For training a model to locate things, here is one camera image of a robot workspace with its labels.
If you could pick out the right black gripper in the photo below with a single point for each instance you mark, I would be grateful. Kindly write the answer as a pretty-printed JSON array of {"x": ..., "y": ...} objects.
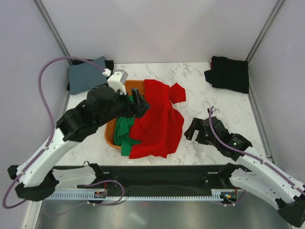
[{"x": 196, "y": 124}]

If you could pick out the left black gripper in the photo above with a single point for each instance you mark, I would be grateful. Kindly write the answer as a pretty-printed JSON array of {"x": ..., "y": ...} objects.
[{"x": 137, "y": 110}]

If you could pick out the orange plastic basket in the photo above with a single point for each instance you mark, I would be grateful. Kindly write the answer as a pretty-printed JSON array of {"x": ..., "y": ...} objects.
[{"x": 110, "y": 126}]

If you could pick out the red t-shirt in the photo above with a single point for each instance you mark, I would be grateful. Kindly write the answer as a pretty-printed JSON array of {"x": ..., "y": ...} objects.
[{"x": 160, "y": 129}]

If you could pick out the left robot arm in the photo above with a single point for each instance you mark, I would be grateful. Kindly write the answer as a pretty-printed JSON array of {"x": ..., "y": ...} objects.
[{"x": 37, "y": 179}]

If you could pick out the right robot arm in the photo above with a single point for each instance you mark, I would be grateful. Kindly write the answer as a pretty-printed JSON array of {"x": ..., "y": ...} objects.
[{"x": 252, "y": 171}]

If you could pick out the green t-shirt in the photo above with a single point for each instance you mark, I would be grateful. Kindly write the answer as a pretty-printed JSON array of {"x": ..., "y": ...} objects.
[{"x": 121, "y": 136}]

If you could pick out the folded black t-shirt left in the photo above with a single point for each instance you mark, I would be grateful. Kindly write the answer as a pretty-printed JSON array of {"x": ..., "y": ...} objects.
[{"x": 108, "y": 63}]

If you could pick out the folded black t-shirt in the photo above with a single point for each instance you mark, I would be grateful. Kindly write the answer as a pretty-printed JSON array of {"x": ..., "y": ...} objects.
[
  {"x": 108, "y": 63},
  {"x": 228, "y": 74}
]

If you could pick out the folded grey t-shirt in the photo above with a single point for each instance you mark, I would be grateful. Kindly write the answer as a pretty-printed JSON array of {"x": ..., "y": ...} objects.
[{"x": 84, "y": 76}]

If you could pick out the folded black t-shirt right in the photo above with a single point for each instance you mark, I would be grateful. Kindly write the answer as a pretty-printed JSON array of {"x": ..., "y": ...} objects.
[{"x": 228, "y": 74}]

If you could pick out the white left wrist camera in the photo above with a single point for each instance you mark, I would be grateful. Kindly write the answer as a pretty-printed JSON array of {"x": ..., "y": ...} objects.
[{"x": 117, "y": 80}]

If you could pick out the white slotted cable duct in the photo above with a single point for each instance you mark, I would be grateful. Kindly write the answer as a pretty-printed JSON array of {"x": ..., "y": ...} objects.
[{"x": 98, "y": 196}]

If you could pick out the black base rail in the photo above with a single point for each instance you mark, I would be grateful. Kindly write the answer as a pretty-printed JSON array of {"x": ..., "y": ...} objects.
[{"x": 165, "y": 181}]

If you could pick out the left aluminium frame post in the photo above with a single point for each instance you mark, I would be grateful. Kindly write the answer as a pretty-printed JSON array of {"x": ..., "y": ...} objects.
[{"x": 49, "y": 22}]

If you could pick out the aluminium frame post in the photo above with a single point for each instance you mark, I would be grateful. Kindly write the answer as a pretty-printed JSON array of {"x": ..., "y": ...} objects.
[
  {"x": 49, "y": 22},
  {"x": 269, "y": 21}
]

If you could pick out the right aluminium frame post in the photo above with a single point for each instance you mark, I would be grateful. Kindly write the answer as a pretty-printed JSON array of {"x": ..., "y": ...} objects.
[{"x": 269, "y": 21}]

